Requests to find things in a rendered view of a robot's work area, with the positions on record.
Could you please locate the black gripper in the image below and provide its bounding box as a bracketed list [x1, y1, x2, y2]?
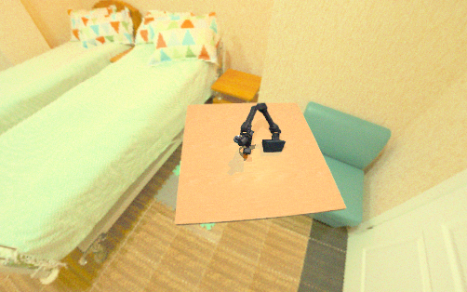
[243, 140, 252, 155]

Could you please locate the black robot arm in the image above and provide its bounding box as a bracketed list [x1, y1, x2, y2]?
[237, 103, 281, 147]

